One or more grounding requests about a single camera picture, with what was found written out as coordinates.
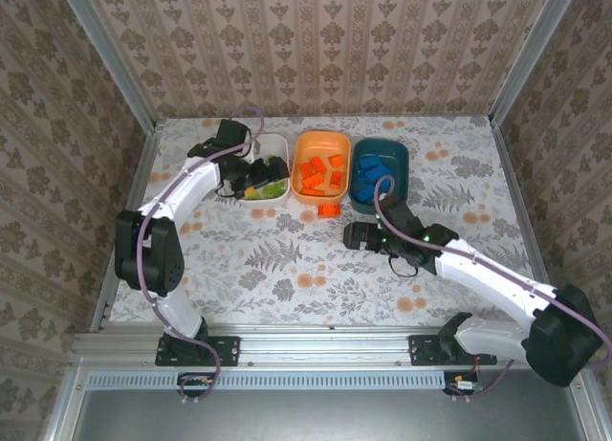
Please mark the lime green Lego brick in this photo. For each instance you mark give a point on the lime green Lego brick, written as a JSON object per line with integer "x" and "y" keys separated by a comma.
{"x": 272, "y": 191}

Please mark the blue 2x4 Lego brick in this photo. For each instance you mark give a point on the blue 2x4 Lego brick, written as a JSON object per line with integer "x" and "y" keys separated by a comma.
{"x": 378, "y": 174}

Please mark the orange 2x2 Lego brick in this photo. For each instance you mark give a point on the orange 2x2 Lego brick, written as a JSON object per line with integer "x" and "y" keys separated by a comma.
{"x": 336, "y": 161}

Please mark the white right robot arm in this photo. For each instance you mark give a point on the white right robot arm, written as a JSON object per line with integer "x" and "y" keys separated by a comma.
{"x": 559, "y": 345}

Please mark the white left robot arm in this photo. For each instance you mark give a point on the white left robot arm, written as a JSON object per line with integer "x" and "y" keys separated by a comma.
{"x": 162, "y": 259}

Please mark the white plastic container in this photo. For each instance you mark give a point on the white plastic container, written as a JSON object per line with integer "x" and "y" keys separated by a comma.
{"x": 278, "y": 142}

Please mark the floral patterned tablecloth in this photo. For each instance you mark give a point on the floral patterned tablecloth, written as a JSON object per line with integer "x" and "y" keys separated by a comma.
{"x": 296, "y": 249}

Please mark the teal plastic container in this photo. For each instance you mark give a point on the teal plastic container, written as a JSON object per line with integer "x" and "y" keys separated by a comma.
{"x": 397, "y": 173}

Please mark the orange plastic container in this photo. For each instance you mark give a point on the orange plastic container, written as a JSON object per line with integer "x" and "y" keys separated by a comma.
{"x": 315, "y": 142}

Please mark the small green circuit board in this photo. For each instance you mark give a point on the small green circuit board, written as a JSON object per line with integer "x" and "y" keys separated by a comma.
{"x": 466, "y": 384}

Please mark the grey metal base panel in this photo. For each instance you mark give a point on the grey metal base panel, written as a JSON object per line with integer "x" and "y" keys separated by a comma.
{"x": 311, "y": 417}

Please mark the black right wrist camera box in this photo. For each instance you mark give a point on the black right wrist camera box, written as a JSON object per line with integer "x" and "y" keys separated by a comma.
{"x": 397, "y": 213}

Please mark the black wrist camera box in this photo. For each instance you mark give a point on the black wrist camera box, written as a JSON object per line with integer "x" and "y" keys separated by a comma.
{"x": 397, "y": 213}
{"x": 233, "y": 132}

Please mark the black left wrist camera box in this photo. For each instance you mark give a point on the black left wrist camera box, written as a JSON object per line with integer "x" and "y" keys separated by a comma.
{"x": 233, "y": 132}

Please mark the aluminium side rail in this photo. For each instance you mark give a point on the aluminium side rail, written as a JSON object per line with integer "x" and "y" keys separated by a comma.
{"x": 138, "y": 197}
{"x": 521, "y": 211}

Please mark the aluminium front rail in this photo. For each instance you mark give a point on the aluminium front rail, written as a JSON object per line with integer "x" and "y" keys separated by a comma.
{"x": 325, "y": 345}

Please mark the aluminium frame post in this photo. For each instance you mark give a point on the aluminium frame post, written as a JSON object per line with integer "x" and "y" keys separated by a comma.
{"x": 110, "y": 53}
{"x": 531, "y": 53}

